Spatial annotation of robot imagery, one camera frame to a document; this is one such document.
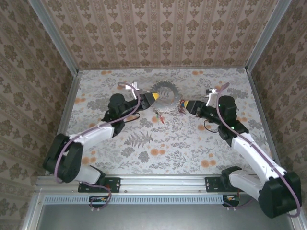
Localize key with blue tag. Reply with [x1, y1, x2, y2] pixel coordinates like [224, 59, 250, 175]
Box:
[177, 100, 188, 116]

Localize floral patterned table cover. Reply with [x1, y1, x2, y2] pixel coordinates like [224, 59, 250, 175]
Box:
[51, 68, 279, 175]

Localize grey metal sheet panel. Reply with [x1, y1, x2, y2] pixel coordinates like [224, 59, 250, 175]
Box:
[35, 203, 295, 230]

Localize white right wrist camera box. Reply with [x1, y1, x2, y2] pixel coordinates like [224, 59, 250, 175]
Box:
[205, 88, 220, 106]

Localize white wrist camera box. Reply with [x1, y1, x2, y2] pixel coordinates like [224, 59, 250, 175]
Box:
[205, 88, 220, 106]
[124, 82, 141, 93]

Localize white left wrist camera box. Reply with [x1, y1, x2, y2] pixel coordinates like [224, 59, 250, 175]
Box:
[124, 82, 141, 93]

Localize thin aluminium table edge rail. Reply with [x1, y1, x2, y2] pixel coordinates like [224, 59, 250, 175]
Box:
[78, 67, 248, 72]

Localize aluminium side rail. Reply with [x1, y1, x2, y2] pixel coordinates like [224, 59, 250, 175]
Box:
[246, 70, 285, 175]
[45, 70, 83, 177]

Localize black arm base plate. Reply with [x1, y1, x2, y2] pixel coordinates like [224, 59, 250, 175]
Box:
[78, 177, 121, 193]
[205, 176, 250, 193]

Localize aluminium extrusion rail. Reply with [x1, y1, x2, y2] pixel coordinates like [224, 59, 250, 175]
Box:
[35, 174, 292, 192]

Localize aluminium frame post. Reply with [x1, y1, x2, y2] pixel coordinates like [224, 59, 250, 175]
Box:
[28, 0, 80, 75]
[245, 0, 293, 74]

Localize grey slotted cable duct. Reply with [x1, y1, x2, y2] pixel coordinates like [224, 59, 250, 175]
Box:
[44, 194, 225, 205]

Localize aluminium lower frame bar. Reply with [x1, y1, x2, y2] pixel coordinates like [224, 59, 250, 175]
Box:
[20, 189, 46, 230]
[284, 191, 305, 230]

